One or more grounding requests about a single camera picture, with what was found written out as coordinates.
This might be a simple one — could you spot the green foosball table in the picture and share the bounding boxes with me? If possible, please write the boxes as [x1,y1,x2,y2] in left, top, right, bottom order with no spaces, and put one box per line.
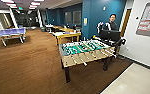
[58,38,118,84]

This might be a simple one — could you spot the yellow game table white top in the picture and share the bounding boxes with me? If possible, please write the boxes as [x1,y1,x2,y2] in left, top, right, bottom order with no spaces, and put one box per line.
[52,31,83,47]

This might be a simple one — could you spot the yellow wooden table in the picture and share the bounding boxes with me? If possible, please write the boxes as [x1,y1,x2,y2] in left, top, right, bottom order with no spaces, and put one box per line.
[58,26,76,34]

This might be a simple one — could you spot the interior window grey blind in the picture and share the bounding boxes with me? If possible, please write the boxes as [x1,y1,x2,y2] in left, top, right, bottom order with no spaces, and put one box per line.
[63,11,74,25]
[72,10,83,25]

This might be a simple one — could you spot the small white table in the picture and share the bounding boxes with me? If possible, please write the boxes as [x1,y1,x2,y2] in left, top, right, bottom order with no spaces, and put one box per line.
[44,23,55,33]

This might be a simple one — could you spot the person in dark shirt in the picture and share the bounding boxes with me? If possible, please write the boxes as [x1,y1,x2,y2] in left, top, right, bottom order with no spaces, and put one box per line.
[96,13,121,35]

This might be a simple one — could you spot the brown wooden door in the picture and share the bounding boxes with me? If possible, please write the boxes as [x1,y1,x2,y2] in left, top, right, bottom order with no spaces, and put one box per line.
[119,7,132,38]

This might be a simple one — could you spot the green exit sign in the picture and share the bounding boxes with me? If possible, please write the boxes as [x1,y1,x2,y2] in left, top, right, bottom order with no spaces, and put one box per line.
[17,6,25,11]

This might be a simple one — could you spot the blue ping pong table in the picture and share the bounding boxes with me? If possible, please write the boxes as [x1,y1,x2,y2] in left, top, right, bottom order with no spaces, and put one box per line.
[0,27,27,48]

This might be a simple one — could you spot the yellow wall sign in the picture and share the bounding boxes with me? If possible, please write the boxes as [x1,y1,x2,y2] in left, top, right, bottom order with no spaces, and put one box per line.
[83,16,89,27]

